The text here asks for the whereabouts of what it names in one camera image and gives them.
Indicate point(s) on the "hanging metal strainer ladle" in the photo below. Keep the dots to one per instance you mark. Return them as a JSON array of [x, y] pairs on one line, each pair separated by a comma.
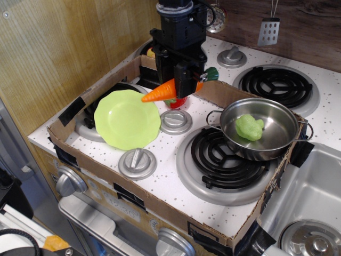
[[216, 18]]

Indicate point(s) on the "green toy lettuce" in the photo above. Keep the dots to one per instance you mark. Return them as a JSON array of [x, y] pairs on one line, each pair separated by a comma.
[[249, 128]]

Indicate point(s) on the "right silver oven dial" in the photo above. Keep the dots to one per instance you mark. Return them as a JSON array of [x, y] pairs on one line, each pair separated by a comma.
[[171, 243]]

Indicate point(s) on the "left silver oven dial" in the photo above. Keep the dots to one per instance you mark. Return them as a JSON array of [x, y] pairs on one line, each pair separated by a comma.
[[69, 182]]

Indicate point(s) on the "red yellow toy fruit half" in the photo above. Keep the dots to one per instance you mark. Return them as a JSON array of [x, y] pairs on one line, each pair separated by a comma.
[[150, 53]]

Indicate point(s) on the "hanging metal spatula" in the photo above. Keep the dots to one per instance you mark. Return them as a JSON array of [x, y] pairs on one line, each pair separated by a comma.
[[269, 30]]

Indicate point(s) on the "orange toy carrot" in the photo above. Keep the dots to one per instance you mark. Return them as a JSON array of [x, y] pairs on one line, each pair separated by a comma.
[[167, 90]]

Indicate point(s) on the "silver stove knob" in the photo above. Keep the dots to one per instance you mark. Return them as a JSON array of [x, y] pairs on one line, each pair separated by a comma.
[[137, 164], [232, 58], [175, 122]]

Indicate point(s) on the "front right black burner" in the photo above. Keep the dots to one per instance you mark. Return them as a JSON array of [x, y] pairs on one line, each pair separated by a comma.
[[211, 171]]

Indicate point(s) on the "silver sink drain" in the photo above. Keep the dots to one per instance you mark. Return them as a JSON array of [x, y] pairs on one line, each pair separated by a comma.
[[309, 237]]

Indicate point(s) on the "black burner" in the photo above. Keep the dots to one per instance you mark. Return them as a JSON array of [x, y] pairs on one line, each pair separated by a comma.
[[85, 123], [285, 85], [211, 171], [144, 48]]

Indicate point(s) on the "orange object bottom left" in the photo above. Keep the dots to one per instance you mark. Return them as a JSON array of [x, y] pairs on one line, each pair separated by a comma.
[[55, 243]]

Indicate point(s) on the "silver sink basin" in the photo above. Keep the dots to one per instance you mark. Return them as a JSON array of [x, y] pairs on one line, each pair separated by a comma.
[[309, 192]]

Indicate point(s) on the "back left black burner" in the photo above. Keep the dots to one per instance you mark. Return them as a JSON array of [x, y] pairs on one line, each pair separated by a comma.
[[144, 48]]

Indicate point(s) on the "red toy strawberry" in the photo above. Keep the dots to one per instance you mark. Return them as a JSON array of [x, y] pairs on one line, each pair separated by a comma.
[[175, 103]]

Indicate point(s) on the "light green plastic plate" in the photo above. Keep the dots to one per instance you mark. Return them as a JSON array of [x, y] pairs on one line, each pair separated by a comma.
[[125, 122]]

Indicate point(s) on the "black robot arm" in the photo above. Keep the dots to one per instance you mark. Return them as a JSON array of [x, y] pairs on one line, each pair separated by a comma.
[[180, 8]]

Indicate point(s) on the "black device left edge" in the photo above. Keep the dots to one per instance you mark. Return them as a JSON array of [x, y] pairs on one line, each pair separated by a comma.
[[12, 195]]

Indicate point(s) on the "front left black burner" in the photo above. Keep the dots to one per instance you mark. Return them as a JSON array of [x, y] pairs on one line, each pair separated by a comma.
[[85, 123]]

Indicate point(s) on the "back right black burner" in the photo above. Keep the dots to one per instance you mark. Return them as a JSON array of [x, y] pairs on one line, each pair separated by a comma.
[[285, 85]]

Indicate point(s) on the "silver back stove knob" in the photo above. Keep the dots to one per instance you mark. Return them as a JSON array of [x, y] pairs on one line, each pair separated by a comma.
[[232, 58]]

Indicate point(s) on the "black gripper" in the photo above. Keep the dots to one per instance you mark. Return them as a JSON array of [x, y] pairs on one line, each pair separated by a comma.
[[179, 55]]

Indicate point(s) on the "silver front stove knob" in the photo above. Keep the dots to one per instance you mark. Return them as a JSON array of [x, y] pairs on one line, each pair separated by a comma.
[[137, 164]]

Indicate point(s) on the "silver middle stove knob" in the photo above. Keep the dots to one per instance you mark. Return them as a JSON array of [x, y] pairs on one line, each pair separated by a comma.
[[175, 122]]

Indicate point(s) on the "oven clock display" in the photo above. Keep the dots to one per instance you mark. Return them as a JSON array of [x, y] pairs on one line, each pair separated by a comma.
[[121, 206]]

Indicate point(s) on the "brown cardboard fence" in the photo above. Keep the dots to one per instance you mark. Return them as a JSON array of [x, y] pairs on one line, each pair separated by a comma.
[[162, 196]]

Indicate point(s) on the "silver oven door handle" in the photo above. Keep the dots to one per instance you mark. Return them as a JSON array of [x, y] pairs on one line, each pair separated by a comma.
[[99, 225]]

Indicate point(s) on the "stainless steel pan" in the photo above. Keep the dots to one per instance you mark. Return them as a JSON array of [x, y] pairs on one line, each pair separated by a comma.
[[281, 129]]

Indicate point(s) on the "silver oven dial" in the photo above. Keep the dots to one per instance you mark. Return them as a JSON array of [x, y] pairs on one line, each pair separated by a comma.
[[171, 243], [69, 182]]

